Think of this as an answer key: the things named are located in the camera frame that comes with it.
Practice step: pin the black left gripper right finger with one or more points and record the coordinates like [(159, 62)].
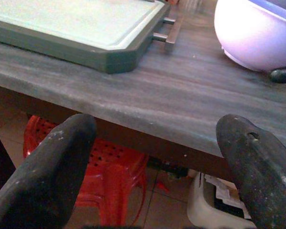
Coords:
[(259, 171)]

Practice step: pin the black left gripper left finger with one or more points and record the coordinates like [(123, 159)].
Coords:
[(40, 176)]

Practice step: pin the white plastic bin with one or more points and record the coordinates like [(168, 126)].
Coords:
[(205, 202)]

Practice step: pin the red plastic stool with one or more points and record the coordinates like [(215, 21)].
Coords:
[(114, 181)]

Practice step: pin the dark wooden table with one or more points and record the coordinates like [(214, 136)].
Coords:
[(157, 95)]

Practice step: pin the white bowl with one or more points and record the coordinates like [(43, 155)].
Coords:
[(255, 33)]

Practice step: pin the dark green serving tray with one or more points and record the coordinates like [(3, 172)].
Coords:
[(74, 26)]

